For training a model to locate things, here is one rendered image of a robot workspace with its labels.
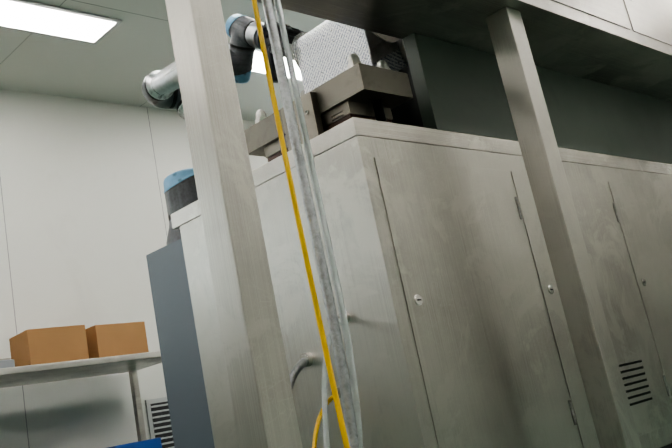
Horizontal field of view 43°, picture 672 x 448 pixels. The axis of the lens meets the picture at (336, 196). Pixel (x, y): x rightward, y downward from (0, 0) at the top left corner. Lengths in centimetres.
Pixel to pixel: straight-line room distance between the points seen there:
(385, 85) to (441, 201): 28
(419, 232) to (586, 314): 39
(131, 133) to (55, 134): 60
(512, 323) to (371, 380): 39
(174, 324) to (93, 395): 325
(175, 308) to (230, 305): 131
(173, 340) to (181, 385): 13
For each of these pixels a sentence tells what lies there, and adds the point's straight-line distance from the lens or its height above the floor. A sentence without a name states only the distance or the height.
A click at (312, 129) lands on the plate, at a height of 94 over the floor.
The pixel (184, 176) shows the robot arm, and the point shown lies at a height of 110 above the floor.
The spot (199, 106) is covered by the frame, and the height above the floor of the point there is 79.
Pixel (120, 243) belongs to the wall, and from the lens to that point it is 603.
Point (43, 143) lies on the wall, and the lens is 601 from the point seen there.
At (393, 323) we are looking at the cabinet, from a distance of 164.
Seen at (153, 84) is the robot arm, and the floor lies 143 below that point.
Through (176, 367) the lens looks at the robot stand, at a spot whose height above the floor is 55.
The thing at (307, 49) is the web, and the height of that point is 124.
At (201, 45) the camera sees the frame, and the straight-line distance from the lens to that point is 126.
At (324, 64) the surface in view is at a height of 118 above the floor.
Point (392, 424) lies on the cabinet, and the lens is 167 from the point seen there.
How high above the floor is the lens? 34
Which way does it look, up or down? 14 degrees up
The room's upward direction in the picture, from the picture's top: 12 degrees counter-clockwise
